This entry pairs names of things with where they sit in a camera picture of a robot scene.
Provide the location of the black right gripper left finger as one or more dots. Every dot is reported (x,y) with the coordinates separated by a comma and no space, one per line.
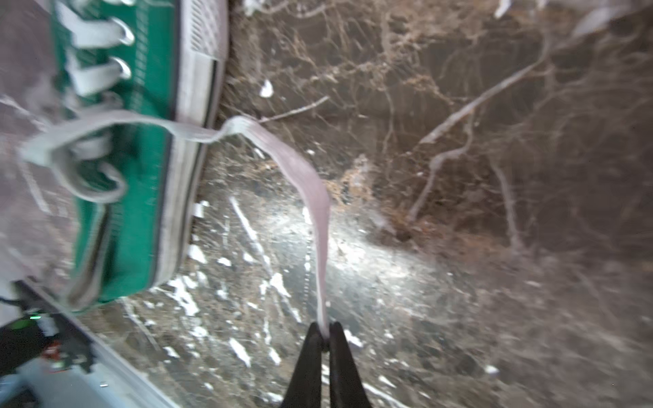
(304,390)

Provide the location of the white shoelace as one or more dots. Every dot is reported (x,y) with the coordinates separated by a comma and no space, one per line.
(285,158)

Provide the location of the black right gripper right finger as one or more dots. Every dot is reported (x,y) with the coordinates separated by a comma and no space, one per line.
(346,388)

